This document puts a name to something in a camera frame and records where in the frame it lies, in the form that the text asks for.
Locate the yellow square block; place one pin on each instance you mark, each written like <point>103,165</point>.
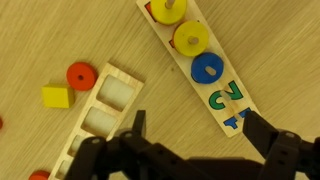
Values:
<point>57,96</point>

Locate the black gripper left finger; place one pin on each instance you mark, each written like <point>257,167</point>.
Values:
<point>131,154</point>

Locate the round blue block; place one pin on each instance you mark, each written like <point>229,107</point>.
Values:
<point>207,68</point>

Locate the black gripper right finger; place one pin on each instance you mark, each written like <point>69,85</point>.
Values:
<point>285,152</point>

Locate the yellow ring end peg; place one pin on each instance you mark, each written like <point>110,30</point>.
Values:
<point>168,12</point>

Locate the wooden ladder shape frame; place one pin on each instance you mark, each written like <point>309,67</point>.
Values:
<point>104,111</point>

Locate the wooden peg number board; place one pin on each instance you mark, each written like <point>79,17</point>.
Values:
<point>227,99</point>

